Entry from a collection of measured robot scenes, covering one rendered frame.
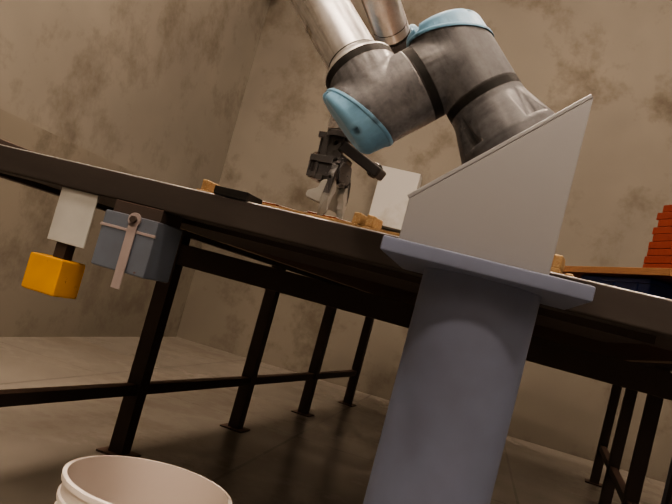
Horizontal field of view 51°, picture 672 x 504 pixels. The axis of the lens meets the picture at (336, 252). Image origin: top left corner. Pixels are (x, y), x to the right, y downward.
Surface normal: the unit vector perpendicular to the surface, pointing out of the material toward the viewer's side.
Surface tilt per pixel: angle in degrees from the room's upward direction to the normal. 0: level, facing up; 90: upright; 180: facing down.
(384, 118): 113
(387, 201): 90
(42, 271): 90
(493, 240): 90
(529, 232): 90
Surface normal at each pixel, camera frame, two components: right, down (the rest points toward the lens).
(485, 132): -0.66, -0.18
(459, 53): -0.15, -0.10
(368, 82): -0.23, -0.29
